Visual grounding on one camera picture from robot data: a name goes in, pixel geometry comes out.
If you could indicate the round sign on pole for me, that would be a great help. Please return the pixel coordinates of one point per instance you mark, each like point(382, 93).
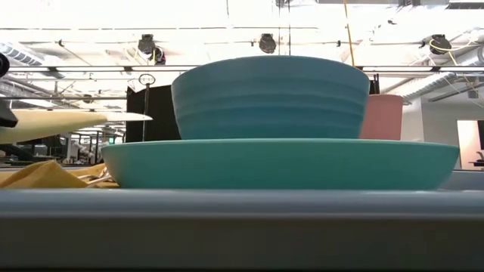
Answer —
point(146, 79)

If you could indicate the black equipment rack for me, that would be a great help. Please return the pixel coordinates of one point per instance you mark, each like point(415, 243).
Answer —
point(81, 149)

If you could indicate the pink ribbed cup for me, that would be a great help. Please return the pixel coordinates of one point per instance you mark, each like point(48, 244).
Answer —
point(383, 117)

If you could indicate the blue ribbed bowl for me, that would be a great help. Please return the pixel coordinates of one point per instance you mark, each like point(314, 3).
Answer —
point(270, 98)

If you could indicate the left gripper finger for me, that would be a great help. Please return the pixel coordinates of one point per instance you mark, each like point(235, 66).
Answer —
point(7, 115)

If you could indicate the yellow cloth napkin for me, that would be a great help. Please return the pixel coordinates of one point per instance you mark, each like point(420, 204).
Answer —
point(41, 177)

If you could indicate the blue plastic serving tray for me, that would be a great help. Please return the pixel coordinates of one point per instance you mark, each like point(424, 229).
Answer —
point(242, 226)

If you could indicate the teal deep plate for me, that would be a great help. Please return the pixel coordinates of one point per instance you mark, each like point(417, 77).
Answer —
point(280, 164)

